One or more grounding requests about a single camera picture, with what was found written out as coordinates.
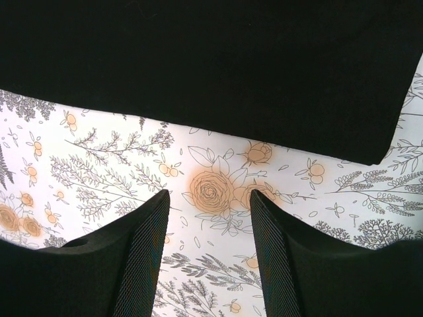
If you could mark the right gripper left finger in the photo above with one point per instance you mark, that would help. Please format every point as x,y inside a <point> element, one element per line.
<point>112,271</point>

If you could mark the floral table mat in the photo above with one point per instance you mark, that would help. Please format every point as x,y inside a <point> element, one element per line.
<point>66,172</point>

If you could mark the black t shirt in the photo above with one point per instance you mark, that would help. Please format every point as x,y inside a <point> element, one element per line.
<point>327,77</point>

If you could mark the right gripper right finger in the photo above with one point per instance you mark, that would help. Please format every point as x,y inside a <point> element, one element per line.
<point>305,272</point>

